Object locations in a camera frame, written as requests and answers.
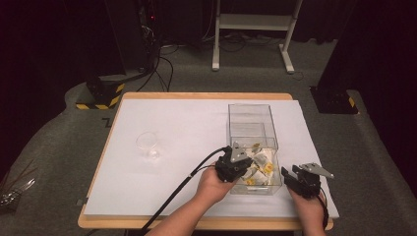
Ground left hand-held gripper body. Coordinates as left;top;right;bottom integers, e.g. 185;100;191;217
214;141;250;184

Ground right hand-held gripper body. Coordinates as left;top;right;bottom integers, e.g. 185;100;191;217
292;162;335;201

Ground pile of tea bag packets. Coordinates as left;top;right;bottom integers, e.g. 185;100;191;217
240;142;277;187

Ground clear acrylic drawer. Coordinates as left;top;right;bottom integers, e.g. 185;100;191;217
228;137;283;197

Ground person's right hand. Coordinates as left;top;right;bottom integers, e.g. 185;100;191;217
287;187;327;228

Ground person's left hand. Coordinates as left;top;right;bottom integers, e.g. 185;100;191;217
194;166;238;208

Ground white table mat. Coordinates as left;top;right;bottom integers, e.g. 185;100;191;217
83;98;340;219

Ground wooden table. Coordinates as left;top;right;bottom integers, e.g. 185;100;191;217
77;91;334;232

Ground clear plastic cup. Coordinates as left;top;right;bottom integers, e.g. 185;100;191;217
135;131;161;160

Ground black yellow striped stand base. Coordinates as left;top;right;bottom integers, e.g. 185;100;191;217
75;75;127;111

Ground white metal stand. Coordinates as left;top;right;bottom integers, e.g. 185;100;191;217
210;0;305;75

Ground black equipment rack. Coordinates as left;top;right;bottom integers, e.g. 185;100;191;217
103;0;162;77

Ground metal tripod legs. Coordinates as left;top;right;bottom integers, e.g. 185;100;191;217
0;158;37;211

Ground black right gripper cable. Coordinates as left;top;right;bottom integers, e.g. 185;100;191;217
315;187;330;230

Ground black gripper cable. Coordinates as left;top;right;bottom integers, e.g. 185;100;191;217
315;187;330;230
140;146;232;236

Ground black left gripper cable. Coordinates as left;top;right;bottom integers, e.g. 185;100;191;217
140;146;232;236

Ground black floor cables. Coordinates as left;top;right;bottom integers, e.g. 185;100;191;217
135;45;175;93

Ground cables under white stand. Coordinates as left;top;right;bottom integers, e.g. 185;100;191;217
202;30;283;53

